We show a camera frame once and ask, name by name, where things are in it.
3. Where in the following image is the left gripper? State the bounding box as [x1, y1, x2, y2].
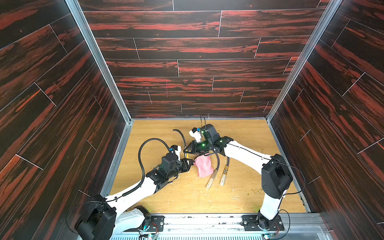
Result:
[165, 158, 193, 181]

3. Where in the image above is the small sickle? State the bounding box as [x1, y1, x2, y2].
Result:
[220, 157, 230, 186]
[206, 154, 220, 190]
[173, 129, 186, 160]

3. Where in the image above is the pink rag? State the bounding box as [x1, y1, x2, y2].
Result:
[194, 156, 214, 178]

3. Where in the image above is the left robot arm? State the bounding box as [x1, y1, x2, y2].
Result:
[74, 152, 195, 240]

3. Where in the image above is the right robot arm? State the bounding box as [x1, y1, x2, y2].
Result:
[184, 124, 293, 231]

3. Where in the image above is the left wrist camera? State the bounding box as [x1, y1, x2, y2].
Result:
[170, 145, 182, 160]

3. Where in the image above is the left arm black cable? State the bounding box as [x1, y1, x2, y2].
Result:
[104, 137, 172, 202]

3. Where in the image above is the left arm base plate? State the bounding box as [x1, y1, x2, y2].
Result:
[139, 215, 165, 233]

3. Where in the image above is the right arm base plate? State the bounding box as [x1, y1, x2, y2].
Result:
[241, 215, 285, 232]

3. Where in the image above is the aluminium front rail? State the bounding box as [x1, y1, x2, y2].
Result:
[112, 212, 333, 240]

